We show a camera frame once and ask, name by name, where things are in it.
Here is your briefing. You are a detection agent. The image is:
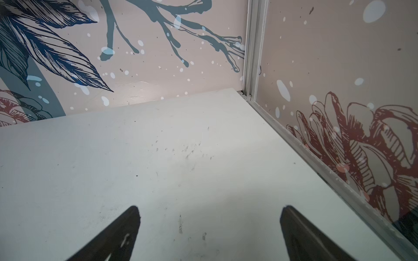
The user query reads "aluminium frame corner post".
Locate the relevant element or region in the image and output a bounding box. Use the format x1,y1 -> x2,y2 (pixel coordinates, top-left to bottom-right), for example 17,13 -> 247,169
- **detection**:
242,0 -> 269,101

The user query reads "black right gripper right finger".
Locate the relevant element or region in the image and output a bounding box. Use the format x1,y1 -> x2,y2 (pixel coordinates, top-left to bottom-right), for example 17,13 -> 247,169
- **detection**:
280,206 -> 355,261

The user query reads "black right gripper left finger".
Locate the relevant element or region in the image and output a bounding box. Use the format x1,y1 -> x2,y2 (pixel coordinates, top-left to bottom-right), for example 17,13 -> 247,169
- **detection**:
69,206 -> 141,261

